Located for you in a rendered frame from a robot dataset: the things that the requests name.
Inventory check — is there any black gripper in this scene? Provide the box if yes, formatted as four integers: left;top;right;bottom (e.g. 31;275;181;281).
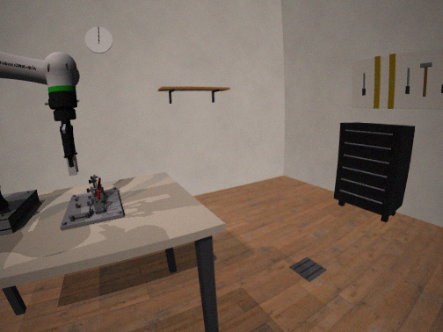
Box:
54;109;78;176

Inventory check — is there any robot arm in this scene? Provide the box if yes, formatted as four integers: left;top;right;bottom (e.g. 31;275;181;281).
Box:
0;51;80;111

